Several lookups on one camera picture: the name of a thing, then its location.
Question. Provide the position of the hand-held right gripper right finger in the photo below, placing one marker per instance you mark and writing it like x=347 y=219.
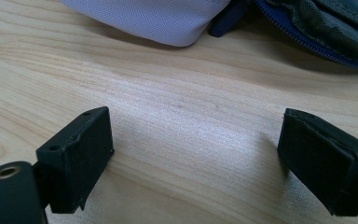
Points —
x=317 y=161

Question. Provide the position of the dark green bag, blue zipper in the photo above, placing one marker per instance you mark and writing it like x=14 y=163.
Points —
x=332 y=21

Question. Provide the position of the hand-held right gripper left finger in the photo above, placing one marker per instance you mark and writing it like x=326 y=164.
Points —
x=74 y=161

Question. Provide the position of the light lavender fabric pouch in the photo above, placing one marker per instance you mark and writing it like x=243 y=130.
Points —
x=155 y=18

